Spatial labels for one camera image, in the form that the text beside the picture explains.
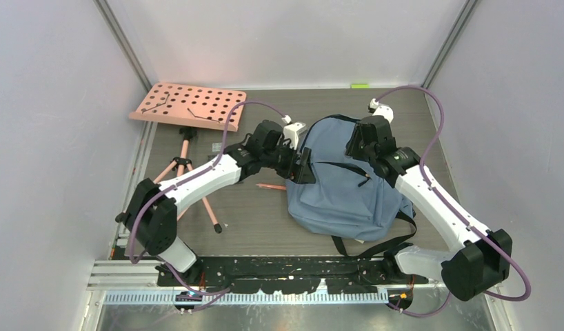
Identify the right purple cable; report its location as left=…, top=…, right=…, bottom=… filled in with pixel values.
left=367, top=85, right=532, bottom=319

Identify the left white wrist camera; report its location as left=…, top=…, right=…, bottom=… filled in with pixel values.
left=282, top=115, right=308, bottom=150

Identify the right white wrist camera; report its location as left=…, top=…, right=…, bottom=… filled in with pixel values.
left=368, top=99, right=394, bottom=123

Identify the green tape piece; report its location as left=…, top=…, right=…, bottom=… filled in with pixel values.
left=350, top=83, right=370, bottom=89

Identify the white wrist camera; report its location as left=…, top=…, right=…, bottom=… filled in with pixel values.
left=282, top=115, right=308, bottom=150
left=368, top=99, right=394, bottom=123

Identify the grey lego baseplate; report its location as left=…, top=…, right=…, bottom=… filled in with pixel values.
left=212, top=142, right=222, bottom=153

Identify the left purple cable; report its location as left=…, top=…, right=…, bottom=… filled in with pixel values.
left=128, top=100, right=292, bottom=312

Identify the pink perforated music stand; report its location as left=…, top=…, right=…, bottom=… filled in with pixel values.
left=115, top=82, right=248, bottom=234

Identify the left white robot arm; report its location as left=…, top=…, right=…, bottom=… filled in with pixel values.
left=115, top=120, right=315, bottom=285

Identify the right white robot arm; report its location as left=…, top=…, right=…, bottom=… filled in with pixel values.
left=345, top=116, right=513, bottom=301

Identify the white ribbed cable duct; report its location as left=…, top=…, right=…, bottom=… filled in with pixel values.
left=103, top=290, right=389, bottom=305

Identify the blue student backpack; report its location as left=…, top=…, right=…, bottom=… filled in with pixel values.
left=285, top=114, right=417, bottom=258

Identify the purple cable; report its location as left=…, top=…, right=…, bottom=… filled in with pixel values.
left=367, top=85, right=532, bottom=319
left=128, top=100, right=292, bottom=312

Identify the orange pencil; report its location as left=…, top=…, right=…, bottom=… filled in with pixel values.
left=256, top=183, right=287, bottom=190

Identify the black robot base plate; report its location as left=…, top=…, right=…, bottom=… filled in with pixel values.
left=156, top=256, right=429, bottom=294

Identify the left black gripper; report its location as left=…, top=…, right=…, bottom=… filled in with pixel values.
left=262, top=139, right=316, bottom=185

